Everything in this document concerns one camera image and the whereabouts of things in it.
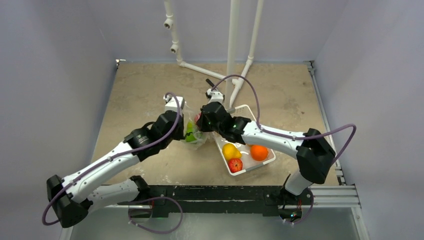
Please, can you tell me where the clear zip top bag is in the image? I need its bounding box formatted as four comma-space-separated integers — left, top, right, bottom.
181, 104, 210, 150

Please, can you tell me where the green striped watermelon ball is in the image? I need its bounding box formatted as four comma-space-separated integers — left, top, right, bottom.
185, 132, 199, 143

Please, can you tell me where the yellow lemon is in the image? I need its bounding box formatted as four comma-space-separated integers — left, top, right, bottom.
221, 143, 242, 162

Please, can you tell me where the red apple bottom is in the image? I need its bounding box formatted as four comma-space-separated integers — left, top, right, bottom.
227, 158, 243, 173

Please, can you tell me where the red apple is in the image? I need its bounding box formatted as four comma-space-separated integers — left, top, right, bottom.
193, 113, 201, 124
227, 158, 243, 173

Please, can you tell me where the orange fruit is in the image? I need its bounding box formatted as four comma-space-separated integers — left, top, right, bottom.
250, 145, 269, 162

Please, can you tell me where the white plastic tray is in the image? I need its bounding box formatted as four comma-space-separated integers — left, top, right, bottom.
213, 104, 276, 176

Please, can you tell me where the red apple top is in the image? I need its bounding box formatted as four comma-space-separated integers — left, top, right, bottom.
193, 113, 201, 124

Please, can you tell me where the green pear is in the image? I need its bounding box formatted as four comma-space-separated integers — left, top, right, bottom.
186, 121, 195, 133

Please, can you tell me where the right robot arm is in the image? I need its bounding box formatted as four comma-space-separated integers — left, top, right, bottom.
196, 102, 336, 204

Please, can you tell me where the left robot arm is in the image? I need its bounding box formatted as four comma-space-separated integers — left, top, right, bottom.
41, 110, 184, 228

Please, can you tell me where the black small hammer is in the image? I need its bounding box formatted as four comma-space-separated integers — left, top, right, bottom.
205, 78, 215, 88

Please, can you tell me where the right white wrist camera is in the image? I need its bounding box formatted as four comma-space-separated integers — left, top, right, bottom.
205, 88, 225, 105

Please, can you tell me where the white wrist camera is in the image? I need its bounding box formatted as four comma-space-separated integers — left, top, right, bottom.
163, 94, 186, 115
205, 88, 225, 105

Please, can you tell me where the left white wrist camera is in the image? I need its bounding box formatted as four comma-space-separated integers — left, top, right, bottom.
163, 94, 186, 115

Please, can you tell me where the white pipe frame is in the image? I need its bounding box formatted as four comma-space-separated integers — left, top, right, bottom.
163, 0, 264, 109

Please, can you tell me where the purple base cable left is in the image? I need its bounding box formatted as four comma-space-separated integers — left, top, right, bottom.
127, 196, 184, 235

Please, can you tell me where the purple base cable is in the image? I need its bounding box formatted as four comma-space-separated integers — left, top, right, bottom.
127, 196, 184, 235
281, 188, 315, 226

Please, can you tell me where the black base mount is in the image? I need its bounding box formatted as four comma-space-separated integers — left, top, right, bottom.
124, 176, 314, 222

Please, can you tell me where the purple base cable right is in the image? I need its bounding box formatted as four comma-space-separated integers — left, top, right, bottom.
281, 188, 315, 226

